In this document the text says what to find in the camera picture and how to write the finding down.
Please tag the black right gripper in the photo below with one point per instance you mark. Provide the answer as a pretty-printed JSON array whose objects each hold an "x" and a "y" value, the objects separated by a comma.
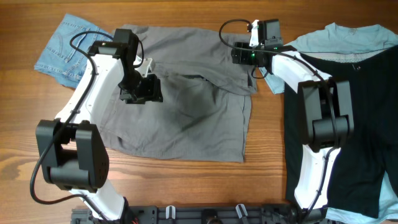
[{"x": 240, "y": 54}]

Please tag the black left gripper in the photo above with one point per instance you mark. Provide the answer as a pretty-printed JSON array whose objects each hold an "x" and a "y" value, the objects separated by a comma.
[{"x": 152, "y": 93}]

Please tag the grey cotton shorts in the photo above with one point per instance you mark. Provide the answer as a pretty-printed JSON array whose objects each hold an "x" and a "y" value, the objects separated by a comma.
[{"x": 207, "y": 100}]

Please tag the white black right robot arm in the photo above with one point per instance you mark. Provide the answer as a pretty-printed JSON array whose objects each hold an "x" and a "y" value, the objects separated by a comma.
[{"x": 325, "y": 113}]

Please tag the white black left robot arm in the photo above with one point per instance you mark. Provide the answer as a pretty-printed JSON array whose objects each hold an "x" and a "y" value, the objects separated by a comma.
[{"x": 73, "y": 159}]

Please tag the folded blue denim shorts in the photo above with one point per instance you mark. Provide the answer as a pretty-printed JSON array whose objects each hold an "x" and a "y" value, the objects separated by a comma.
[{"x": 59, "y": 60}]

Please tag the light blue t-shirt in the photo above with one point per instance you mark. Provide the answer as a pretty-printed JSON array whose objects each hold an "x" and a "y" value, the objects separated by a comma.
[{"x": 350, "y": 45}]

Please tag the black shorts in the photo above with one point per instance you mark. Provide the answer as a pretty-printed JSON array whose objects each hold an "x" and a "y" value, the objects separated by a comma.
[{"x": 371, "y": 152}]

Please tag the dark grey base rail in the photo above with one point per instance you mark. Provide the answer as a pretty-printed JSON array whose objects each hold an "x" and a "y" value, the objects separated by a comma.
[{"x": 265, "y": 214}]

